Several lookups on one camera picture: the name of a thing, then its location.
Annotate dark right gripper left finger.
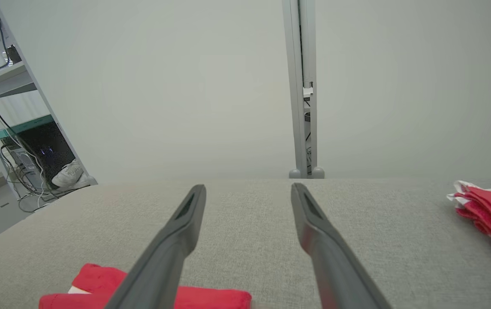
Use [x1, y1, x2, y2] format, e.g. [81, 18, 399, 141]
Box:
[104, 184, 208, 309]

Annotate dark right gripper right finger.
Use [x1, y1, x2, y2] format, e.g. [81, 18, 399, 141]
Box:
[290, 182, 394, 309]

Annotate red basketball jersey white sleeves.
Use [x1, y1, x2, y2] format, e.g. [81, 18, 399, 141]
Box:
[38, 263, 253, 309]

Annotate white sneaker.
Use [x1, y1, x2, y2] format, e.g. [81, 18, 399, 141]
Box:
[51, 158, 84, 188]

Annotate black computer tower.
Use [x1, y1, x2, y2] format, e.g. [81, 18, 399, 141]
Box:
[14, 122, 78, 190]

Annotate grey metal shelf rack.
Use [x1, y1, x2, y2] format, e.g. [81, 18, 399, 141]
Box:
[0, 0, 98, 192]

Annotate white cable bundle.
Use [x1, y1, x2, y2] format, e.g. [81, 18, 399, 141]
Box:
[0, 77, 55, 213]

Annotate grey vertical partition post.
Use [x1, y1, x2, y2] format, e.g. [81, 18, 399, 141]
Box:
[281, 0, 318, 179]

